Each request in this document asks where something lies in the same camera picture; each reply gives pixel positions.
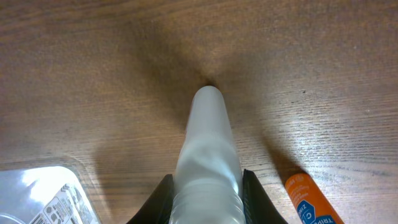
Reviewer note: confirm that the orange vitamin tube white cap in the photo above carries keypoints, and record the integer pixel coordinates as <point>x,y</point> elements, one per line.
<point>310,203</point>

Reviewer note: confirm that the clear plastic container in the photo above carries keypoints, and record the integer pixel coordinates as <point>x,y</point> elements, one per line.
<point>44,195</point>

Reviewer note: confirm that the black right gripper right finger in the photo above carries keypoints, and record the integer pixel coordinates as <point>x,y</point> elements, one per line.
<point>258,207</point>

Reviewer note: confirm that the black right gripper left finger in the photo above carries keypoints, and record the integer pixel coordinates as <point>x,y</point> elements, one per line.
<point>157,208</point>

